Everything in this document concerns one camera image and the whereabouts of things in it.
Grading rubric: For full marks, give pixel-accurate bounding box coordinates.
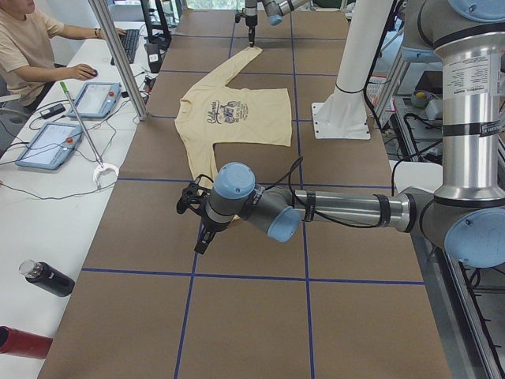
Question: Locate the white camera mast base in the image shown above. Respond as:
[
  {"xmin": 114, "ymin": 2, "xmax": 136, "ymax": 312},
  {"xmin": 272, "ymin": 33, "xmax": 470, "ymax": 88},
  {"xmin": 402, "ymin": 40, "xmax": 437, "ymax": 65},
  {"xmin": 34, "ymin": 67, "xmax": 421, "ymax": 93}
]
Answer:
[{"xmin": 312, "ymin": 0, "xmax": 395, "ymax": 140}]

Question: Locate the cream long-sleeve printed shirt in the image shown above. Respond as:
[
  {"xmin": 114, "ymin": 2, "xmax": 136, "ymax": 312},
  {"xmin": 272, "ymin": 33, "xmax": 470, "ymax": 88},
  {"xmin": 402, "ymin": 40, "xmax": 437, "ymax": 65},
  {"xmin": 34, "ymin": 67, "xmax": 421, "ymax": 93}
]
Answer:
[{"xmin": 175, "ymin": 47, "xmax": 292, "ymax": 188}]

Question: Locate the near teach pendant tablet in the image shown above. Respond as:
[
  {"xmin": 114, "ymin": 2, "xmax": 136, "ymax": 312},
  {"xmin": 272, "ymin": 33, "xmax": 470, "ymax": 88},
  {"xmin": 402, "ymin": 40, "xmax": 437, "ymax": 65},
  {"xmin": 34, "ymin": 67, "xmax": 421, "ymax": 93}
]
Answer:
[{"xmin": 15, "ymin": 122, "xmax": 83, "ymax": 171}]

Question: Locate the black water bottle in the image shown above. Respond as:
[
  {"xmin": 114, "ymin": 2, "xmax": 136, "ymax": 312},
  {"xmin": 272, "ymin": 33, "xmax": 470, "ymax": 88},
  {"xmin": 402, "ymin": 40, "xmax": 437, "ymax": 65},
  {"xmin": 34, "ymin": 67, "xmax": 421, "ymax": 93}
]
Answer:
[{"xmin": 19, "ymin": 260, "xmax": 75, "ymax": 297}]

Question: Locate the black phone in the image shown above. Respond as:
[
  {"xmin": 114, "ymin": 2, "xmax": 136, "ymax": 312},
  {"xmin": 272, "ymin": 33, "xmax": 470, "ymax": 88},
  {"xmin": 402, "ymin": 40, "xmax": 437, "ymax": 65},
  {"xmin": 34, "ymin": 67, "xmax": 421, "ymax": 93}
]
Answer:
[{"xmin": 40, "ymin": 103, "xmax": 65, "ymax": 119}]

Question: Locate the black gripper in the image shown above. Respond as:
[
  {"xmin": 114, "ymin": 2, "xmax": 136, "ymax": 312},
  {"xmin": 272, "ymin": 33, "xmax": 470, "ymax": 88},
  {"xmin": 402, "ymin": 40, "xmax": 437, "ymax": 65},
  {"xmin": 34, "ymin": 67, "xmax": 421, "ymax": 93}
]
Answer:
[
  {"xmin": 176, "ymin": 176, "xmax": 220, "ymax": 254},
  {"xmin": 235, "ymin": 6, "xmax": 258, "ymax": 47}
]

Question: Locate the grabber stick white claw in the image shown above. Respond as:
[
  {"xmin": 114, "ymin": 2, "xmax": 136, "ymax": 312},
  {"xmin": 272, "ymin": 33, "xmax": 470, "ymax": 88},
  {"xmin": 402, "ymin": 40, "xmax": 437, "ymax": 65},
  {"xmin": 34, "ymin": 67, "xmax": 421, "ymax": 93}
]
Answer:
[{"xmin": 59, "ymin": 81, "xmax": 119, "ymax": 190}]

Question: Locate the black keyboard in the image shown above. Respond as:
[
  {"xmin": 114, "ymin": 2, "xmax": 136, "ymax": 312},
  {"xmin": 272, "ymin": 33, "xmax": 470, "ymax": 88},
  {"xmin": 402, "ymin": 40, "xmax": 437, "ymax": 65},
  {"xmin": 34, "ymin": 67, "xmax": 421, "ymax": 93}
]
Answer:
[{"xmin": 119, "ymin": 29, "xmax": 140, "ymax": 64}]

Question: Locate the aluminium frame post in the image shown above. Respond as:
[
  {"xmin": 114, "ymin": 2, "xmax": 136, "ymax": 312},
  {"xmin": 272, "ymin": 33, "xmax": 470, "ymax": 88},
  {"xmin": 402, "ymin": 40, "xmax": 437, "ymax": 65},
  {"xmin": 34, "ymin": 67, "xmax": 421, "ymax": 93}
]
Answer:
[{"xmin": 88, "ymin": 0, "xmax": 148, "ymax": 121}]

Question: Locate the red bottle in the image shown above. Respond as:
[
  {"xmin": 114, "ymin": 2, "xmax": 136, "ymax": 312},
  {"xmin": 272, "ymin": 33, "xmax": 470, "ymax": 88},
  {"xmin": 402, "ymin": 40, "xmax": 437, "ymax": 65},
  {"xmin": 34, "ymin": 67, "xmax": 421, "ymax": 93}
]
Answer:
[{"xmin": 1, "ymin": 326, "xmax": 53, "ymax": 359}]

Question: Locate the teach pendant tablet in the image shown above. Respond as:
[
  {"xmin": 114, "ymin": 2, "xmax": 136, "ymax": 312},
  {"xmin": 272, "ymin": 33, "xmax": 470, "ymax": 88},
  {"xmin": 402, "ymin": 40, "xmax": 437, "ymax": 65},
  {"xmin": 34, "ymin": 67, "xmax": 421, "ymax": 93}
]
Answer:
[
  {"xmin": 73, "ymin": 82, "xmax": 122, "ymax": 119},
  {"xmin": 15, "ymin": 122, "xmax": 83, "ymax": 171}
]

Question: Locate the far teach pendant tablet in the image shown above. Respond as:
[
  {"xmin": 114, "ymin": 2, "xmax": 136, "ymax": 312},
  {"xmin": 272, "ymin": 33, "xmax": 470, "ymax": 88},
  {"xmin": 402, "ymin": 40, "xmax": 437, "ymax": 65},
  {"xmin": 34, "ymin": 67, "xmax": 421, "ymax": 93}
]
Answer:
[{"xmin": 73, "ymin": 82, "xmax": 122, "ymax": 119}]

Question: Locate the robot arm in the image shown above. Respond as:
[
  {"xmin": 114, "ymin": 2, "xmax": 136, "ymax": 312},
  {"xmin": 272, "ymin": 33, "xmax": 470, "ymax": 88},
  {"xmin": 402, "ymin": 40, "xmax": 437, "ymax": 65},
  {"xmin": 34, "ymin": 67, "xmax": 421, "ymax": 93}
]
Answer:
[
  {"xmin": 177, "ymin": 1, "xmax": 504, "ymax": 268},
  {"xmin": 234, "ymin": 0, "xmax": 309, "ymax": 47}
]

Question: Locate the black labelled box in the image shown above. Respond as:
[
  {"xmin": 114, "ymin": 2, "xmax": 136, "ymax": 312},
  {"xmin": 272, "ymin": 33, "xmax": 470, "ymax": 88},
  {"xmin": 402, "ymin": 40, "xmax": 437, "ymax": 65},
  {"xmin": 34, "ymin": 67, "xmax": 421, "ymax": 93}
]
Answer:
[{"xmin": 144, "ymin": 43, "xmax": 163, "ymax": 73}]

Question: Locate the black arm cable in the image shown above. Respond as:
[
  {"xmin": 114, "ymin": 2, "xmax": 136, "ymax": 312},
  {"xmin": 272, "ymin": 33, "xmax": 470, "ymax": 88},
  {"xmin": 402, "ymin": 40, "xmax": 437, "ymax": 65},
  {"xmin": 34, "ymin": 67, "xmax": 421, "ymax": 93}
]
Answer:
[{"xmin": 271, "ymin": 156, "xmax": 391, "ymax": 230}]

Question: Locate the seated person beige shirt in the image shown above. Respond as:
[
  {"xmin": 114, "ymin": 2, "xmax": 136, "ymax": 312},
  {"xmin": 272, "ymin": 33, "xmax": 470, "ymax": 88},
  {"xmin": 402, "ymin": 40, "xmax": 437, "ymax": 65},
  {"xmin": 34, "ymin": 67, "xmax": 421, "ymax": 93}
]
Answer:
[{"xmin": 1, "ymin": 1, "xmax": 104, "ymax": 111}]

